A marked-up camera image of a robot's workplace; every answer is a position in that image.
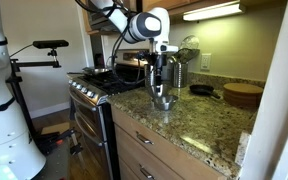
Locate white wall outlet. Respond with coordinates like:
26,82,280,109
200,52,213,71

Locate under-cabinet light bar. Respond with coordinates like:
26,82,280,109
182,0,247,22

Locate steel frying pan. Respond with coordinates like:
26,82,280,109
67,66,112,77

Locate flat cardboard piece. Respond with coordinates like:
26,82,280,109
39,121,72,136

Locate stainless steel stove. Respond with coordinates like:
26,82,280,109
66,49,149,180

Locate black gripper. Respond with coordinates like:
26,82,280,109
149,51,168,96

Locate metal drawer handle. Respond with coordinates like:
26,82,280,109
138,164,156,180
135,130,155,146

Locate black stereo camera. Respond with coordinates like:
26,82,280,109
32,39,70,50

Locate steel range hood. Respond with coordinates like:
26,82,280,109
85,0,132,36

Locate black camera stand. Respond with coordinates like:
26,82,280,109
5,48,64,148

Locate round wooden cutting board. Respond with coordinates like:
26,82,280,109
222,82,265,110

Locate kitchen base cabinet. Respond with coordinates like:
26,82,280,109
110,104,228,180

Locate black and red clamp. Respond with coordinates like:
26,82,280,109
33,127,85,158

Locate black cast iron skillet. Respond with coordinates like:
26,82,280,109
189,83,222,100

